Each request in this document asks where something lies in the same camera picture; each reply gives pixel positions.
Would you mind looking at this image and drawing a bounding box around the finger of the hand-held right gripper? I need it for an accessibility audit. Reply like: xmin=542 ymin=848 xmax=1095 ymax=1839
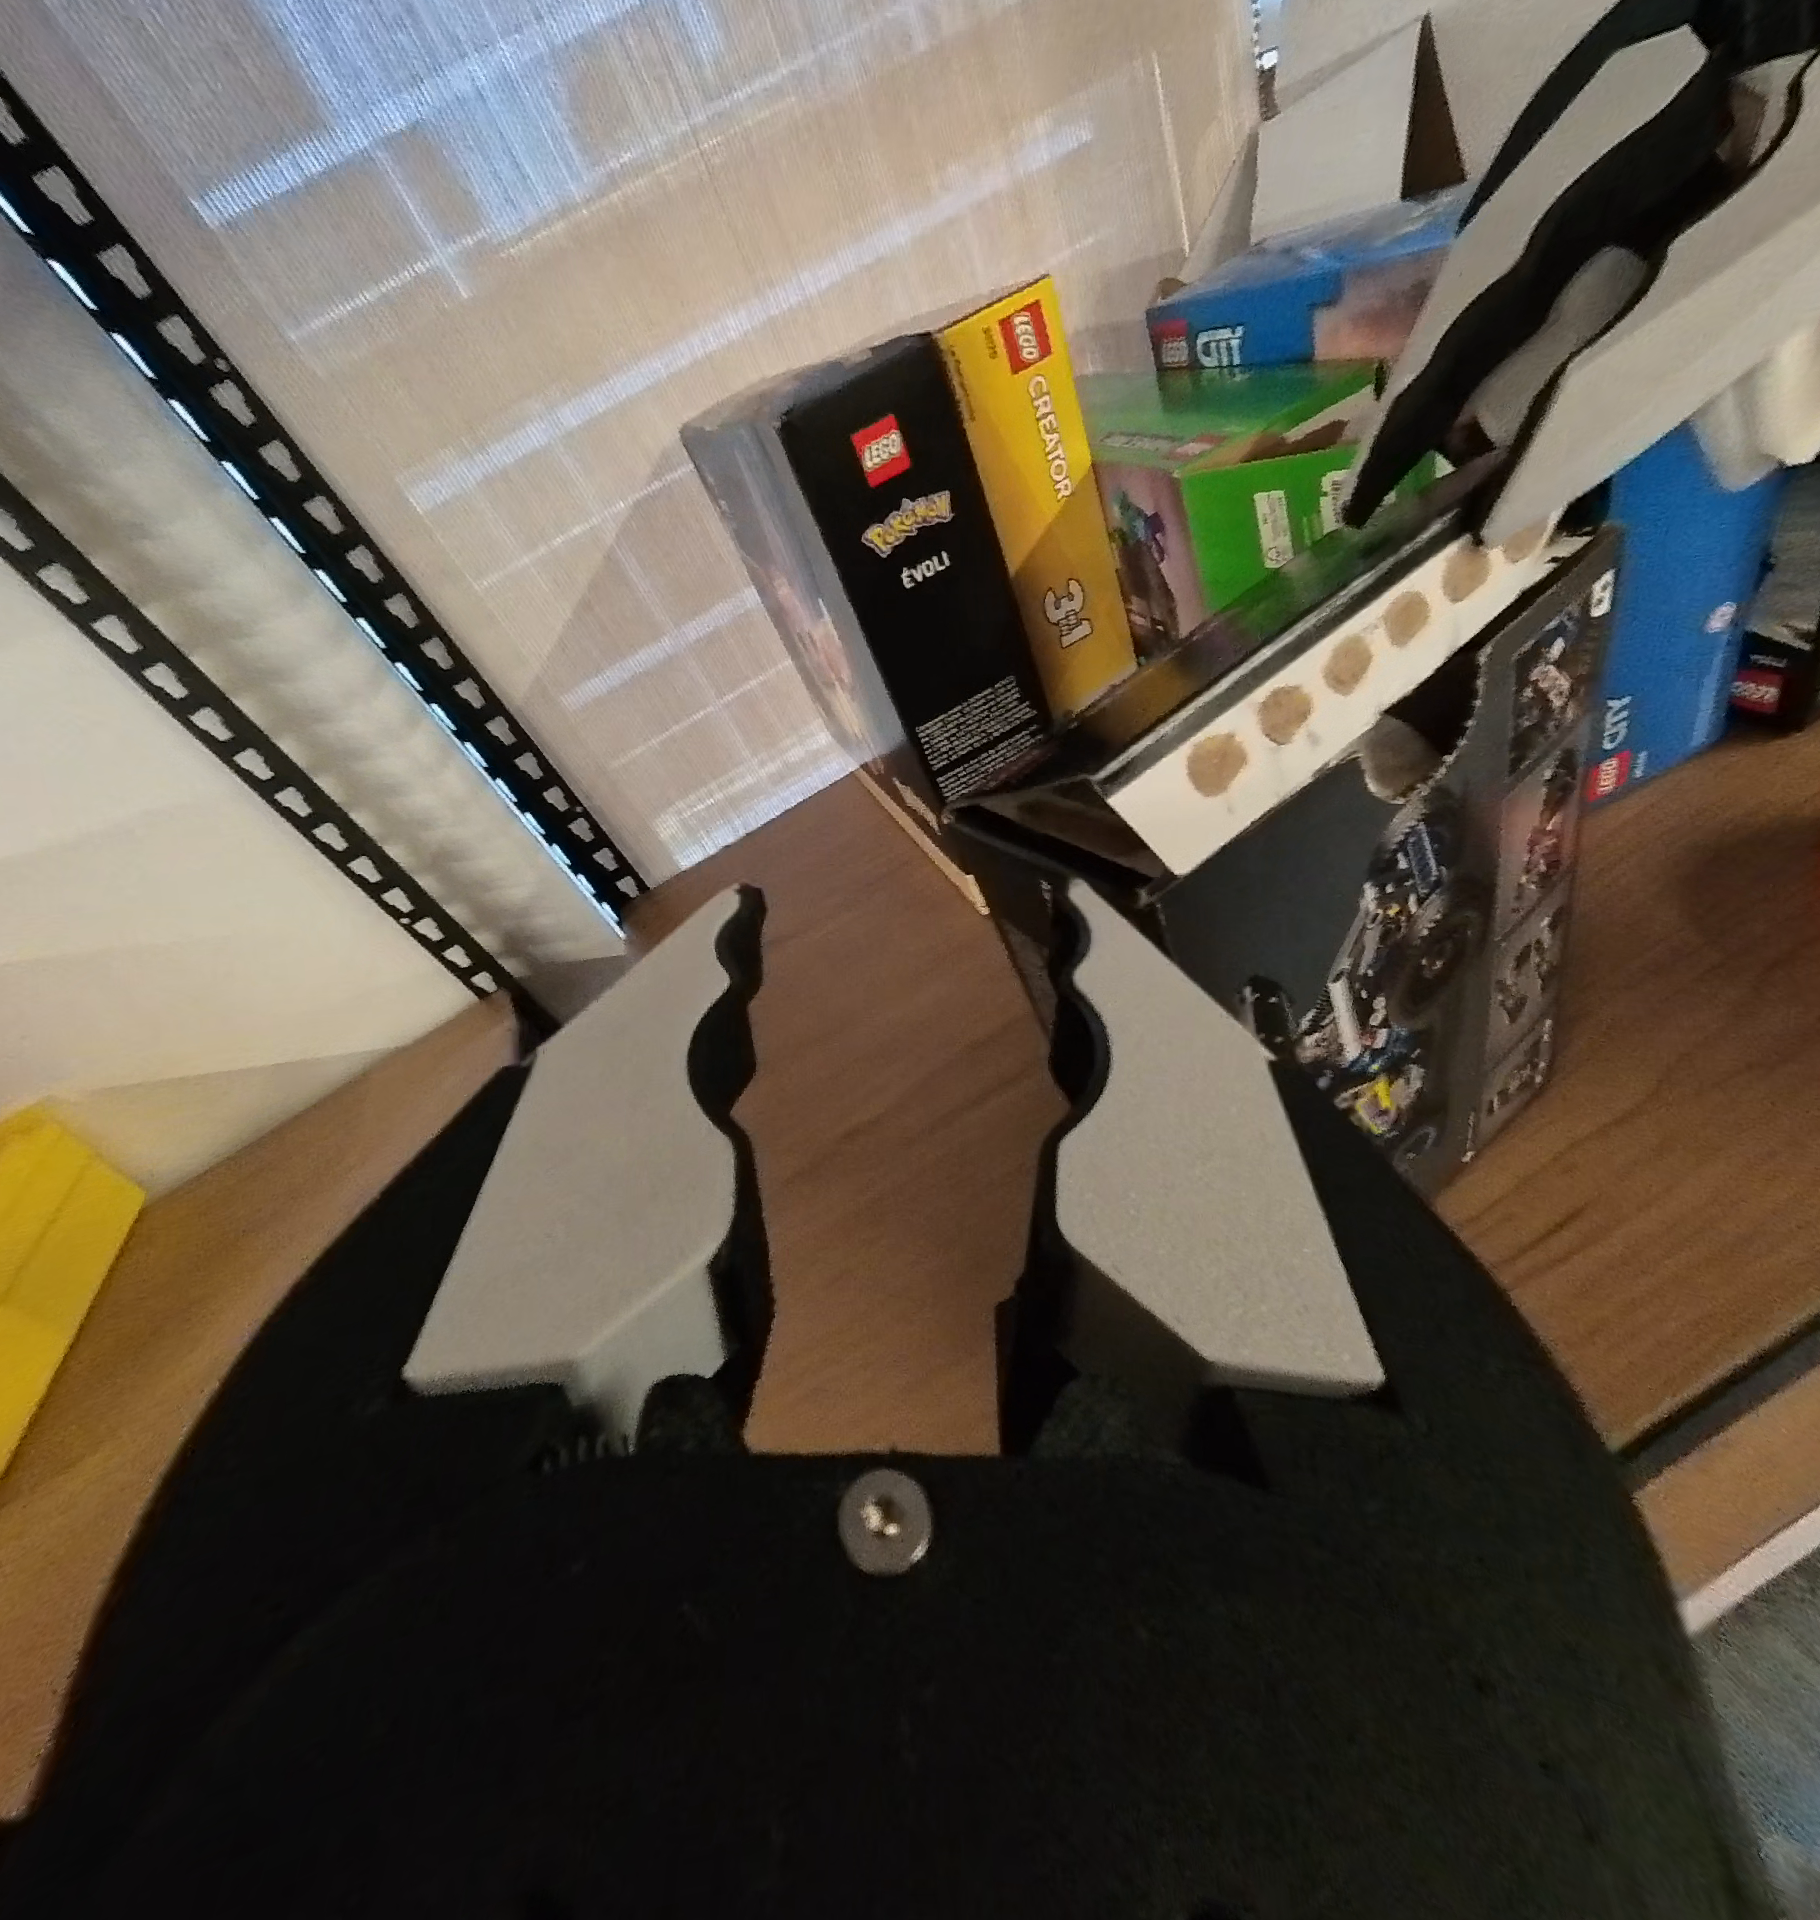
xmin=1468 ymin=39 xmax=1820 ymax=545
xmin=1339 ymin=56 xmax=1755 ymax=532

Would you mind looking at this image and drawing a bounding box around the green toy box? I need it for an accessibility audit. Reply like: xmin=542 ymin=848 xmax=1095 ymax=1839
xmin=1070 ymin=364 xmax=1458 ymax=669

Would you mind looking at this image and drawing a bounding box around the grey black vehicle toy box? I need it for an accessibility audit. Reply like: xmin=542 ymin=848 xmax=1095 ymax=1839
xmin=945 ymin=515 xmax=1627 ymax=1207

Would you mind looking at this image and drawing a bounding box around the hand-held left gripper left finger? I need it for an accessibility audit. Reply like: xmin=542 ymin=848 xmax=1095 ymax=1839
xmin=399 ymin=885 xmax=777 ymax=1422

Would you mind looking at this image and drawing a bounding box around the small black toy box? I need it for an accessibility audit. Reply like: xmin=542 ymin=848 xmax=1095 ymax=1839
xmin=1727 ymin=457 xmax=1820 ymax=735

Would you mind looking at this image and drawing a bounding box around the black toy box fox picture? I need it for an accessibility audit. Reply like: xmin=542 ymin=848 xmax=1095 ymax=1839
xmin=676 ymin=330 xmax=1066 ymax=819

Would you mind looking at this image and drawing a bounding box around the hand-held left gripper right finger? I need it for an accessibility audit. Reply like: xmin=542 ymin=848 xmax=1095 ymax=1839
xmin=994 ymin=885 xmax=1395 ymax=1452

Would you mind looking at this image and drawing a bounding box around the blue toy box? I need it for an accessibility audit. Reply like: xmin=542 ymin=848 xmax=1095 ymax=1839
xmin=1144 ymin=191 xmax=1468 ymax=373
xmin=1580 ymin=415 xmax=1798 ymax=807

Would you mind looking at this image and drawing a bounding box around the yellow toy box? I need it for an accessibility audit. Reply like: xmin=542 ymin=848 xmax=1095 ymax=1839
xmin=929 ymin=273 xmax=1158 ymax=726

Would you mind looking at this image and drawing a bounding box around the wooden desk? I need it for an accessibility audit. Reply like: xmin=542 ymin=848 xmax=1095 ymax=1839
xmin=0 ymin=719 xmax=1820 ymax=1824

